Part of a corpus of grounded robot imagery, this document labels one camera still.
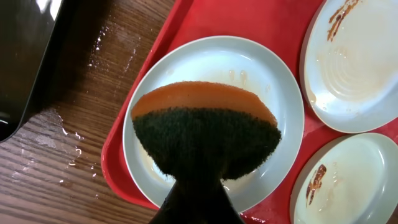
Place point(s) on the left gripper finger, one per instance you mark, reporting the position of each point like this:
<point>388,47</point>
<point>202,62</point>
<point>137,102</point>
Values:
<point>189,202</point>

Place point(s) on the green orange sponge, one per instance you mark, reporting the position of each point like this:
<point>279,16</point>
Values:
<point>204,131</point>

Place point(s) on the white plate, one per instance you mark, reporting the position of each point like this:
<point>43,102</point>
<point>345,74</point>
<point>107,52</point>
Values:
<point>352,179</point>
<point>348,64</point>
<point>251,66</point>

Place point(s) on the white plate top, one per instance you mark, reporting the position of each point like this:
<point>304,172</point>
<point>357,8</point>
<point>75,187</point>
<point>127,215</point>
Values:
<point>348,64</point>

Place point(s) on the red plastic tray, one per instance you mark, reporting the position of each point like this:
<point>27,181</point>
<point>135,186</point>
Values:
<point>279,26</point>

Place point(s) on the black water tray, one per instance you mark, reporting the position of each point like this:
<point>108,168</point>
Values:
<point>32,34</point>

